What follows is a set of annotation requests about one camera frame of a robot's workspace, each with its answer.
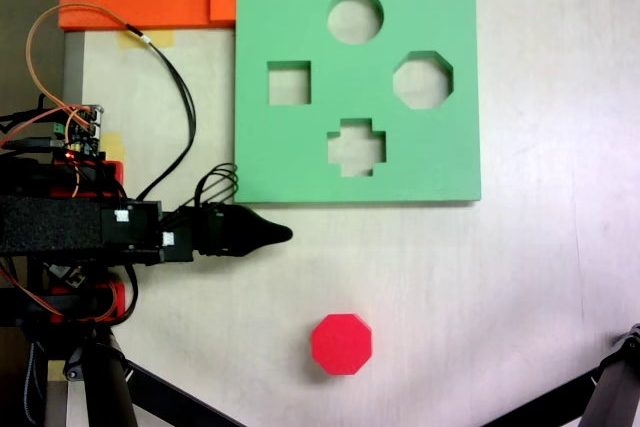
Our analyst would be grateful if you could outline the black servo cable bundle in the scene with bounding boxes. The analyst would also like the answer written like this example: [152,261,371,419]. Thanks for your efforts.
[193,161,240,208]

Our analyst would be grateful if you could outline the green shape-hole board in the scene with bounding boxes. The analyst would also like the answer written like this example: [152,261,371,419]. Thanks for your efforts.
[232,0,484,207]

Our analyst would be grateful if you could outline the thin black tripod brace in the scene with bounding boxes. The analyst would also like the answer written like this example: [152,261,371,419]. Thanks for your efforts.
[122,359,246,427]
[479,365,601,427]

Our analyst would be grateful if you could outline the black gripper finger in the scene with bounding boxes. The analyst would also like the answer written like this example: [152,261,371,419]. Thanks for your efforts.
[231,204,294,259]

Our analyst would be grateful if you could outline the red octagonal pillar block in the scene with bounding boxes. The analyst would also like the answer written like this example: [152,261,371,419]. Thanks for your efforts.
[310,313,374,376]

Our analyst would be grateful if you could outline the notched black tripod leg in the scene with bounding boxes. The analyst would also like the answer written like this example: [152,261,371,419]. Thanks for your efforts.
[582,321,640,427]

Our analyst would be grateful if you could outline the black table clamp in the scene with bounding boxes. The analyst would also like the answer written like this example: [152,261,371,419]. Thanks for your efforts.
[0,291,114,331]
[0,156,121,198]

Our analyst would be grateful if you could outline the black USB cable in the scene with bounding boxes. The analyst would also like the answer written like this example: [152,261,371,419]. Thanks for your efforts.
[0,136,66,152]

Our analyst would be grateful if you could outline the thick black tripod leg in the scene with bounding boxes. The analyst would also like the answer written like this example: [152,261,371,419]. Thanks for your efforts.
[44,326,139,427]

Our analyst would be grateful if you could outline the braided black cable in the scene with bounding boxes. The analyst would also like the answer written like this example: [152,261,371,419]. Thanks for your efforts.
[22,341,44,424]

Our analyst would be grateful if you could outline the orange looped wire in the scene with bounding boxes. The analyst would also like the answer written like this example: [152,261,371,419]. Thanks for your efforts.
[25,3,131,121]

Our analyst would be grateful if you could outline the circuit board with green terminal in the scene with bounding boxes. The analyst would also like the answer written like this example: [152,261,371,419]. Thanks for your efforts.
[52,104,107,158]

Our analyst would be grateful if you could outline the red base mount plate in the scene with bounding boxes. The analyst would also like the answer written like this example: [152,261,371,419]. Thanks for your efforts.
[52,159,125,198]
[48,281,126,323]

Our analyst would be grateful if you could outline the black twin cable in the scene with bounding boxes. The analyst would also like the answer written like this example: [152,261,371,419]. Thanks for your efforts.
[124,24,197,201]

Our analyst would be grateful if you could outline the circuit board with red LED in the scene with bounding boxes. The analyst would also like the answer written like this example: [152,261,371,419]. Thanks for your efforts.
[47,264,86,291]

